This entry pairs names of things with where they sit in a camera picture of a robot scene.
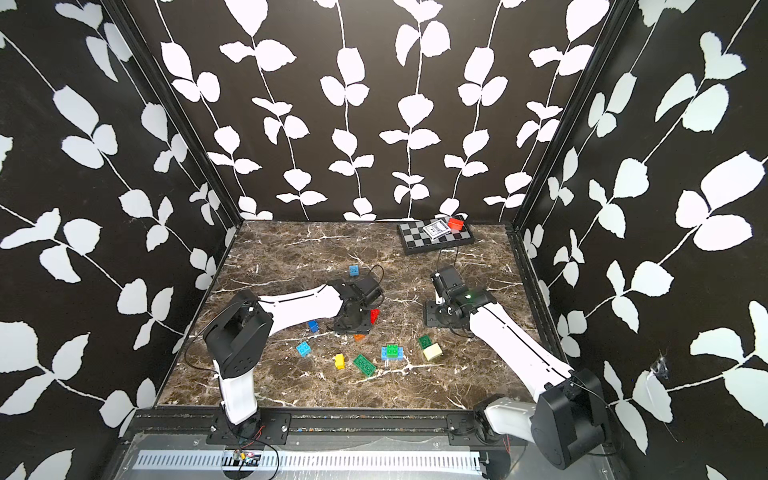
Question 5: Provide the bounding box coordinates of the black mounting rail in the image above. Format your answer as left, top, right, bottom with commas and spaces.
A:
122, 407, 601, 448

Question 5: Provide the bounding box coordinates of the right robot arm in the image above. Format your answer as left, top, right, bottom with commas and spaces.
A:
423, 266, 611, 470

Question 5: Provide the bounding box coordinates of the small circuit board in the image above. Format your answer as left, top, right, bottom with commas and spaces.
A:
221, 451, 261, 471

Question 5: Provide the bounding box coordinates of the red block on chessboard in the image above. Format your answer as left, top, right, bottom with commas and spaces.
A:
447, 217, 465, 233

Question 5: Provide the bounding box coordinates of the cyan lego brick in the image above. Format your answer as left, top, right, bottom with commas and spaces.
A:
296, 342, 311, 358

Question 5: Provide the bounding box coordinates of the small green lego brick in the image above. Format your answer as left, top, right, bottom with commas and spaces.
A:
384, 344, 400, 358

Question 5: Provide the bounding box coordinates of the cream lego brick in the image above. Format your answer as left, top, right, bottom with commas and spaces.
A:
422, 343, 443, 362

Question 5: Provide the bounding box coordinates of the long green lego brick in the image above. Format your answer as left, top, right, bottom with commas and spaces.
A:
353, 354, 377, 378

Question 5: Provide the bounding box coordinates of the dark green lego brick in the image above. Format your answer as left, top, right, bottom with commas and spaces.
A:
418, 335, 432, 349

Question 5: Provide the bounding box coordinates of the white perforated strip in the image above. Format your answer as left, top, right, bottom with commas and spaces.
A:
129, 450, 483, 475

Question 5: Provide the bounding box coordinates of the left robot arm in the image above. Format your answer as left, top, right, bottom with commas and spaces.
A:
203, 275, 384, 426

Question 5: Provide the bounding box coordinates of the black white chessboard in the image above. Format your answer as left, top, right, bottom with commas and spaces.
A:
397, 219, 475, 255

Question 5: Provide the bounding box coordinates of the long blue lego brick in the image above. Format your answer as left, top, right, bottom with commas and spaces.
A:
381, 347, 405, 361

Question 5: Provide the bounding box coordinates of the playing card deck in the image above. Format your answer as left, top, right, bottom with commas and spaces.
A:
422, 219, 451, 240

